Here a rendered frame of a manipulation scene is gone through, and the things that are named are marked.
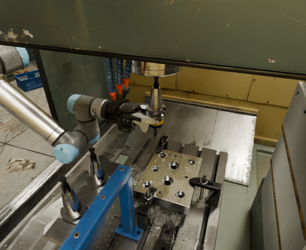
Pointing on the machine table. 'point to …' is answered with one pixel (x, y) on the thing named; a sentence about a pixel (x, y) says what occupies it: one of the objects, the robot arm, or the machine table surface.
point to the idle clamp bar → (164, 235)
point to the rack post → (128, 214)
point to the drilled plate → (182, 185)
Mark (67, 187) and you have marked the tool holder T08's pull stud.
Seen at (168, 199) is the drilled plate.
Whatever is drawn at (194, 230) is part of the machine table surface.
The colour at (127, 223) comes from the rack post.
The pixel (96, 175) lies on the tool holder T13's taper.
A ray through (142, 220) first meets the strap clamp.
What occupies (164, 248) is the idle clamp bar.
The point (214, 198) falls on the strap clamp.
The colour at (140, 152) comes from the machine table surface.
